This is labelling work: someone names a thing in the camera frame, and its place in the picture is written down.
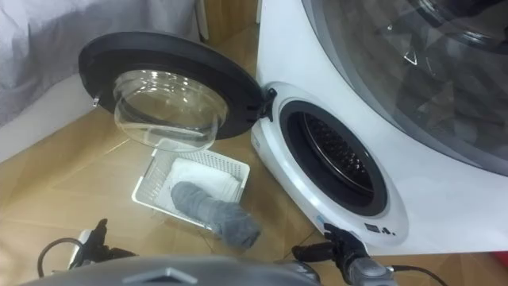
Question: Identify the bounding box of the robot body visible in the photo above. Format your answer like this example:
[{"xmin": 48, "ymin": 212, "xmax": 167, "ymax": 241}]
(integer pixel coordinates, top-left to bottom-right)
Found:
[{"xmin": 18, "ymin": 255, "xmax": 323, "ymax": 286}]

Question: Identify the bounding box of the red object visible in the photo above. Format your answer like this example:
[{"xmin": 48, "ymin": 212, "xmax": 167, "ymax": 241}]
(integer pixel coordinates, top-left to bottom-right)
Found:
[{"xmin": 491, "ymin": 250, "xmax": 508, "ymax": 272}]

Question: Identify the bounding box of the grey bed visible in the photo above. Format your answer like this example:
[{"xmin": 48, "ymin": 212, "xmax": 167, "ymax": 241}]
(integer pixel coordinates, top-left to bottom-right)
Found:
[{"xmin": 0, "ymin": 0, "xmax": 210, "ymax": 164}]

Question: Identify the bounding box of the white folded towel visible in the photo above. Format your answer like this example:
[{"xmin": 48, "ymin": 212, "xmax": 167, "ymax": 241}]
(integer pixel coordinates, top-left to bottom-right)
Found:
[{"xmin": 156, "ymin": 157, "xmax": 242, "ymax": 215}]

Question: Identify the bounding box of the white plastic laundry basket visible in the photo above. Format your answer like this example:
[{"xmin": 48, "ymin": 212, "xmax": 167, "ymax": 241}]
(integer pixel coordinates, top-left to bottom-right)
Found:
[{"xmin": 131, "ymin": 138, "xmax": 251, "ymax": 232}]

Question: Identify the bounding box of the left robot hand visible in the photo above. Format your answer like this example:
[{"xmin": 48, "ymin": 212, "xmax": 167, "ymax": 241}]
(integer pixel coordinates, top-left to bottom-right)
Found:
[{"xmin": 80, "ymin": 218, "xmax": 138, "ymax": 266}]

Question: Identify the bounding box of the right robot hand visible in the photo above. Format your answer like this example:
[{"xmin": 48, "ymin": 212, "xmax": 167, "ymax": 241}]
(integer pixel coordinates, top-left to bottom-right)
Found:
[{"xmin": 291, "ymin": 222, "xmax": 371, "ymax": 276}]

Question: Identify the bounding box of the round black washing machine door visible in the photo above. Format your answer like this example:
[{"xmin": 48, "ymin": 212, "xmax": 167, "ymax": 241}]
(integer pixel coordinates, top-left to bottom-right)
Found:
[{"xmin": 78, "ymin": 31, "xmax": 279, "ymax": 153}]

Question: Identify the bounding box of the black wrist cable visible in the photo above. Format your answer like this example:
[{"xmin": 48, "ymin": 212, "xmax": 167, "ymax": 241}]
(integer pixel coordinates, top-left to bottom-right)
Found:
[
  {"xmin": 37, "ymin": 237, "xmax": 85, "ymax": 279},
  {"xmin": 391, "ymin": 264, "xmax": 450, "ymax": 286}
]

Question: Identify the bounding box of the white washing machine tower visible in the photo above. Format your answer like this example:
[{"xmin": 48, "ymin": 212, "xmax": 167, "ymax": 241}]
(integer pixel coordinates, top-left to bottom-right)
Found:
[{"xmin": 250, "ymin": 0, "xmax": 508, "ymax": 257}]

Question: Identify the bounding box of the grey rolled towel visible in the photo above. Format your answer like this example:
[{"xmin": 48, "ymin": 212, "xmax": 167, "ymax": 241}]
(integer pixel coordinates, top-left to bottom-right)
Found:
[{"xmin": 170, "ymin": 181, "xmax": 262, "ymax": 250}]

